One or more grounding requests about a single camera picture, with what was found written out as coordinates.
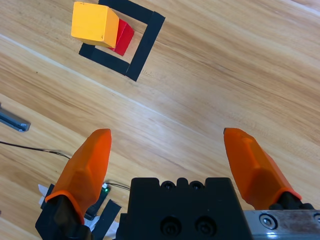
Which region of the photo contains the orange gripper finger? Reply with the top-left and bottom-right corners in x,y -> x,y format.
223,127 -> 315,211
34,128 -> 112,240

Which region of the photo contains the red wooden block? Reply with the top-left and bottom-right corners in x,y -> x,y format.
109,19 -> 135,57

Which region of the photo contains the yellow wooden block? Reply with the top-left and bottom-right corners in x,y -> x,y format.
70,1 -> 120,49

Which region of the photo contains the small green LED board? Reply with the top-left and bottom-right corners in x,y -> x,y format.
84,182 -> 111,219

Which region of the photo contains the short black tape strip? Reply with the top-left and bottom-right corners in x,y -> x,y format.
39,183 -> 56,211

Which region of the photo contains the small white tape piece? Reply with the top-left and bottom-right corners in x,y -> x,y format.
37,184 -> 50,204

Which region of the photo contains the long black tape strip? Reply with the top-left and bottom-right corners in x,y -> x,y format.
92,199 -> 123,240

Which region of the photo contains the crumpled white tape piece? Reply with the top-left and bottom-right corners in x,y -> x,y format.
83,214 -> 120,240

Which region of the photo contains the black tape square outline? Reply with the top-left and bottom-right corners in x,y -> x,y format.
78,0 -> 166,83

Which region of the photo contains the thin black wire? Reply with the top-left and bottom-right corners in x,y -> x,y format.
0,141 -> 73,160
106,181 -> 132,191

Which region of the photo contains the long grey aluminium rail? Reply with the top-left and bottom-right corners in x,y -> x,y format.
0,102 -> 31,133

